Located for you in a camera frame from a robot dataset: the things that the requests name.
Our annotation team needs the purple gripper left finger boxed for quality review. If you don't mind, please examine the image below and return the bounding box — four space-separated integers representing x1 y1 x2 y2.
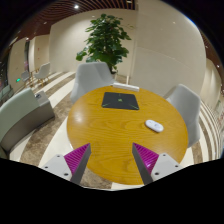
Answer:
42 144 91 185

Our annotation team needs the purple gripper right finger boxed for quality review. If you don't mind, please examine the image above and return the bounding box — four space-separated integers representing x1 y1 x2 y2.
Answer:
132 143 182 185

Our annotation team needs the white computer mouse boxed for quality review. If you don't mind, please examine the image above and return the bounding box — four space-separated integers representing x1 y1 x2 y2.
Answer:
145 120 164 133

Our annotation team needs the black mouse pad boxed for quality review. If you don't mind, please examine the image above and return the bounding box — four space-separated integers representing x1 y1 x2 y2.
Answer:
101 92 139 110

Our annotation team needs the round wooden table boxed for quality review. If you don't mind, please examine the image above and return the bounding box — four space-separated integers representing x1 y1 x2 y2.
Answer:
67 86 188 185

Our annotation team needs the grey chair at right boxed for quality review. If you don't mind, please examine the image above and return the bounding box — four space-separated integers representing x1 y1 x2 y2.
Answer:
164 84 201 147

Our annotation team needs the grey green sofa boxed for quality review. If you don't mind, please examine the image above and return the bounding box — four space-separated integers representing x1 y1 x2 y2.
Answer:
0 88 55 159

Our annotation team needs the white power strip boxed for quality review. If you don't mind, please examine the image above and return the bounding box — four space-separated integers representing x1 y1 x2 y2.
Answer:
112 83 140 92

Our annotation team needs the grey chair behind table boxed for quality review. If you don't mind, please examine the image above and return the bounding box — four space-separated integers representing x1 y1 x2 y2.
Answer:
70 62 115 103

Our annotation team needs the white lounge chair far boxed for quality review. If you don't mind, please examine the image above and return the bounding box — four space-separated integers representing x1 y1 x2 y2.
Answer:
34 63 50 83

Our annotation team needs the grey lounge chair far left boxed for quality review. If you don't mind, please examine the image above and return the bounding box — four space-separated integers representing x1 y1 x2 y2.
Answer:
21 71 30 85

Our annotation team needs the large green potted plant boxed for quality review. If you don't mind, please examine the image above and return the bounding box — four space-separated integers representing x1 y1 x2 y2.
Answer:
76 14 131 73

